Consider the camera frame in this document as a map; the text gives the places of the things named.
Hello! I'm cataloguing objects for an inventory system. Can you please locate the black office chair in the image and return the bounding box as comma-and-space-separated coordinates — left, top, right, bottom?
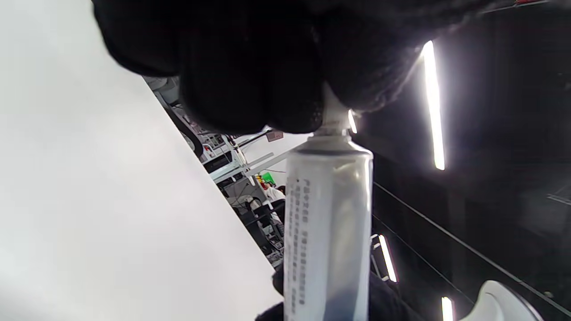
241, 199, 286, 261

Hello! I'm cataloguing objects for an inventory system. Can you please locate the white spray can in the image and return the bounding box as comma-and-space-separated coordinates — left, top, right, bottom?
283, 82, 374, 321

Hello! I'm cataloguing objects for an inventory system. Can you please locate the long ceiling light strip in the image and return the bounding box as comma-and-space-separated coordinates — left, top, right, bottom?
421, 40, 446, 171

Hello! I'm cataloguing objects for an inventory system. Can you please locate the white equipment rack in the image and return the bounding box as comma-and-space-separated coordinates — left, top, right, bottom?
199, 132, 250, 183

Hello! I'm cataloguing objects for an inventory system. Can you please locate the person's right hand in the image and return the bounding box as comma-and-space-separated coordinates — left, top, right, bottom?
255, 267, 422, 321

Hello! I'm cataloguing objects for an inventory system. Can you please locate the white curved plastic object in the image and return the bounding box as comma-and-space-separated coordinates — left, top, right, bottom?
462, 280, 546, 321

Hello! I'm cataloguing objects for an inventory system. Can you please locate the person's left hand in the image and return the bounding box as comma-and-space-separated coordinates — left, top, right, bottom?
91, 0, 491, 135

